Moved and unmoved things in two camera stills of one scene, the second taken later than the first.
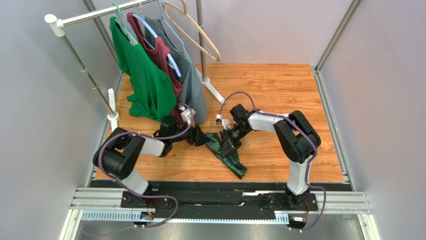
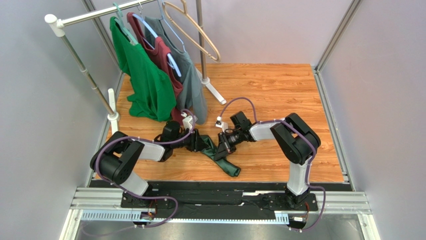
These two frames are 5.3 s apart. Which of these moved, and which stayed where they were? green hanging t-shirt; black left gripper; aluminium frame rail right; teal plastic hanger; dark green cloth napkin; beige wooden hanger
Moved: black left gripper; dark green cloth napkin
Stayed: green hanging t-shirt; teal plastic hanger; aluminium frame rail right; beige wooden hanger
